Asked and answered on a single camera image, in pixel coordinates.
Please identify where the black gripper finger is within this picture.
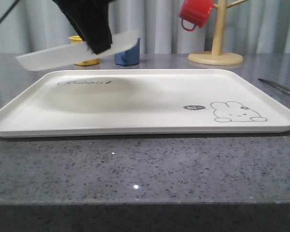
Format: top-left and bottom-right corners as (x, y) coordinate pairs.
(54, 0), (112, 54)

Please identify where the white round plate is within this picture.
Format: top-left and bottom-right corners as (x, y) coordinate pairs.
(16, 29), (139, 71)

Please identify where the silver fork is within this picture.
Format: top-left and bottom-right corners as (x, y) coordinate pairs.
(258, 78), (290, 93)

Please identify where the yellow mug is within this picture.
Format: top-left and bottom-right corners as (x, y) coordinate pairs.
(69, 35), (100, 66)

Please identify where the blue mug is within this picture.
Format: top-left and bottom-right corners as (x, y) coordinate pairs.
(114, 37), (141, 66)

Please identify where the cream rabbit tray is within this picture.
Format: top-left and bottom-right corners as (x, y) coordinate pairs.
(0, 69), (290, 137)

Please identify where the red mug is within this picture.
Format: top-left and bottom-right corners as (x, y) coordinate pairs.
(179, 0), (214, 31)

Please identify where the wooden mug tree stand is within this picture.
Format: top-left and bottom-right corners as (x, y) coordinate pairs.
(187, 0), (246, 65)

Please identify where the grey curtain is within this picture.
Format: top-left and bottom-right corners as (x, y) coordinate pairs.
(0, 0), (290, 55)

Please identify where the black cable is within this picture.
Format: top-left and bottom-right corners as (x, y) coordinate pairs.
(0, 0), (21, 34)

